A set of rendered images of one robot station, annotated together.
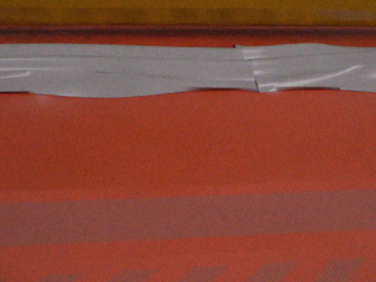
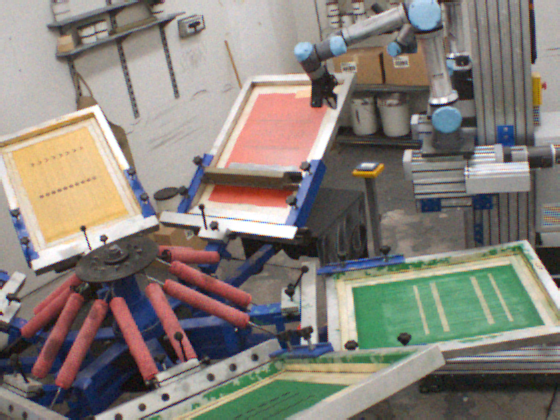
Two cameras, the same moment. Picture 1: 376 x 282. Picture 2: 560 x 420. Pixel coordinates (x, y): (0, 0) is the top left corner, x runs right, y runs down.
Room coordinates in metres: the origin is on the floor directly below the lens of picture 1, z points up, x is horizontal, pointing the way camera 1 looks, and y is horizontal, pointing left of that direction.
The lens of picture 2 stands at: (1.80, 2.00, 2.22)
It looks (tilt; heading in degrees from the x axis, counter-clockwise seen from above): 24 degrees down; 230
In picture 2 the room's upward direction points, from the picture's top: 11 degrees counter-clockwise
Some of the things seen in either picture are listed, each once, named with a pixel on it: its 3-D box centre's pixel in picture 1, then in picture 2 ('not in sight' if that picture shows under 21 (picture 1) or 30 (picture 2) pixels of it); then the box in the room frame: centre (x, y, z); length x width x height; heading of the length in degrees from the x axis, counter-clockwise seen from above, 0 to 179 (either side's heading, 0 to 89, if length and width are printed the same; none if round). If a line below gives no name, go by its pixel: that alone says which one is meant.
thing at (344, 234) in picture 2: not in sight; (339, 243); (-0.11, 0.11, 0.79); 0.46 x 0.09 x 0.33; 13
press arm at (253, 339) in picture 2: not in sight; (319, 336); (0.58, 0.64, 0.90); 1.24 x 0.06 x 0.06; 133
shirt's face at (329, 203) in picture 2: not in sight; (301, 209); (-0.08, -0.07, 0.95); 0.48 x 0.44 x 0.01; 13
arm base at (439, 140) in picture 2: not in sight; (447, 131); (-0.38, 0.59, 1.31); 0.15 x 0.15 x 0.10
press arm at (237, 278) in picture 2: not in sight; (245, 272); (0.40, 0.05, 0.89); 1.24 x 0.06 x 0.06; 13
